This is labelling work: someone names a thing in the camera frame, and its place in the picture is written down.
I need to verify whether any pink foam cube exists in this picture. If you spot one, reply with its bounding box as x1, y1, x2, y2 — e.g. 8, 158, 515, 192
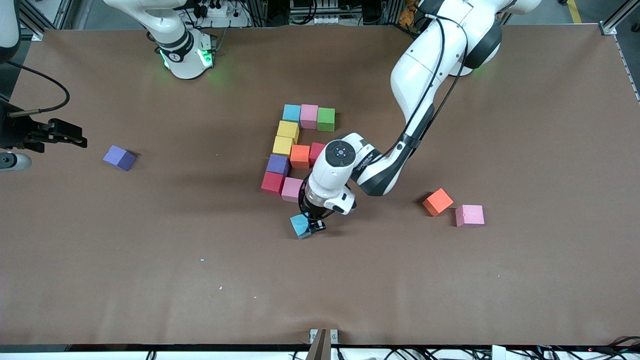
455, 204, 486, 229
300, 104, 320, 131
281, 177, 305, 204

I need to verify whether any white electronic device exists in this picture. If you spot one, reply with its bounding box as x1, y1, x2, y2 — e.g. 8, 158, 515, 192
289, 0, 342, 26

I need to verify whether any green foam cube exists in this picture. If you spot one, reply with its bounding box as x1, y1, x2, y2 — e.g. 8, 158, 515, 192
317, 107, 337, 133

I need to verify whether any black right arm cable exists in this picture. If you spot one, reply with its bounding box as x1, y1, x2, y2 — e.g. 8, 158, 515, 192
7, 60, 71, 119

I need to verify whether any aluminium frame post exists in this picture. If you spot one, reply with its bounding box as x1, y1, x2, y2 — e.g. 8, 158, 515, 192
248, 0, 271, 27
378, 0, 404, 26

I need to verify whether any orange foam cube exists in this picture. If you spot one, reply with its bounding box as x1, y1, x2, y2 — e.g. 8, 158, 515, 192
290, 144, 312, 170
422, 187, 455, 217

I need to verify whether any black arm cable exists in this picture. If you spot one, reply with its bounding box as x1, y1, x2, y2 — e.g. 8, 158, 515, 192
298, 0, 471, 223
7, 60, 71, 119

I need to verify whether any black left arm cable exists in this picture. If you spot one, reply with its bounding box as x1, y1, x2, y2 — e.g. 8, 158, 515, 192
298, 0, 471, 223

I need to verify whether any purple foam cube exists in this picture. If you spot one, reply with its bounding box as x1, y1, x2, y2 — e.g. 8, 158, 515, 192
102, 145, 137, 172
265, 154, 291, 176

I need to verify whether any aluminium frame profile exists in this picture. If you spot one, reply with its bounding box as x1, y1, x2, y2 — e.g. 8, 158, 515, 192
599, 0, 640, 103
20, 0, 68, 42

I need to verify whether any yellow foam cube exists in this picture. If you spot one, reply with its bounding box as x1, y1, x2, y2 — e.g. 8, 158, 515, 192
277, 120, 301, 144
272, 135, 295, 160

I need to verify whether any white power strip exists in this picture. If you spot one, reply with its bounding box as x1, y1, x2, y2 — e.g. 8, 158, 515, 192
191, 0, 237, 19

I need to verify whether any grey metal bracket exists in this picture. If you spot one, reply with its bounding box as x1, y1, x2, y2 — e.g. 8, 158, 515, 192
309, 328, 339, 360

